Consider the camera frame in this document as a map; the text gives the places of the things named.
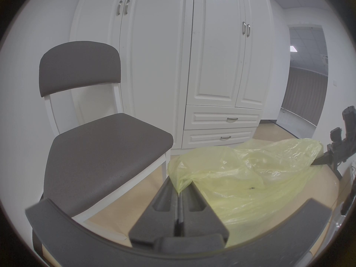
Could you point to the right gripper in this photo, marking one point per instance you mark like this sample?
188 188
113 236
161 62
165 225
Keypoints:
345 149

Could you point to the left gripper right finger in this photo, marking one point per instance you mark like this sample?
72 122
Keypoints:
205 227

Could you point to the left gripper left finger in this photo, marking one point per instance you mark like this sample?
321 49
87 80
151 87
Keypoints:
150 227

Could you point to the yellow plastic bag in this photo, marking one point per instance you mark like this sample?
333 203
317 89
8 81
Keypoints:
250 182

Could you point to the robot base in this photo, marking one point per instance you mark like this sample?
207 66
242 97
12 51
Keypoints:
347 182

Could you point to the grey curtain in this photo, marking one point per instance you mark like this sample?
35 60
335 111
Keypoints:
306 99

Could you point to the grey padded white chair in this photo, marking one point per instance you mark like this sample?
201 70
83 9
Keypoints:
97 149

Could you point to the ceiling light panel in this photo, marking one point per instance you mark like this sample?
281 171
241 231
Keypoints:
293 49

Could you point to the white wardrobe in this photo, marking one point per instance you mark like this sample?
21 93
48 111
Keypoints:
214 51

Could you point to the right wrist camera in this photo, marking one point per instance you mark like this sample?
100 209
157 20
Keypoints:
336 134

